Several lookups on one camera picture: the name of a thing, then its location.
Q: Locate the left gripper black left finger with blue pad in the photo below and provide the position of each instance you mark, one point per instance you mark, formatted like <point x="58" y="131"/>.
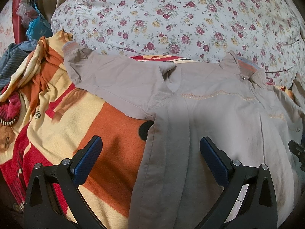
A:
<point x="71" y="171"/>

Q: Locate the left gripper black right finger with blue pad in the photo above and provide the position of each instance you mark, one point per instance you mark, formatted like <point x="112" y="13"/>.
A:
<point x="259" y="206"/>

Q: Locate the white floral quilt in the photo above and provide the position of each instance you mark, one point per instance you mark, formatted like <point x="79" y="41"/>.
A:
<point x="267" y="32"/>

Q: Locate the grey-beige jacket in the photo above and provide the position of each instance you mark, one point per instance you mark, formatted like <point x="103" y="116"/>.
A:
<point x="233" y="105"/>

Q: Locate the dark striped garment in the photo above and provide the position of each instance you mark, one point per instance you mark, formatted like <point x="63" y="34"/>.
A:
<point x="12" y="59"/>

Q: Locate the orange yellow red blanket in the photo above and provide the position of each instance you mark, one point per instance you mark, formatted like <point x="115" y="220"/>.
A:
<point x="44" y="119"/>

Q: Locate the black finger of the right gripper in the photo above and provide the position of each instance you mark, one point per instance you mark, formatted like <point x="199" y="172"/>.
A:
<point x="298" y="151"/>

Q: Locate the blue plastic bag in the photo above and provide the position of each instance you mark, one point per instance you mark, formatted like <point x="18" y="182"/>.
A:
<point x="38" y="27"/>

